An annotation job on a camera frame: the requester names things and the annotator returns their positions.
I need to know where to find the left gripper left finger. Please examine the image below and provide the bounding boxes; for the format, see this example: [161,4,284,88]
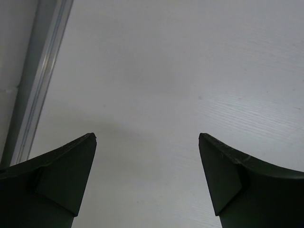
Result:
[0,133,97,228]

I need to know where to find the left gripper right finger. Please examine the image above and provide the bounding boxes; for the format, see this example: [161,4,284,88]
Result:
[199,133,304,228]

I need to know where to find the aluminium left side rail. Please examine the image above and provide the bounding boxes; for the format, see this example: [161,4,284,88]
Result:
[0,0,73,168]

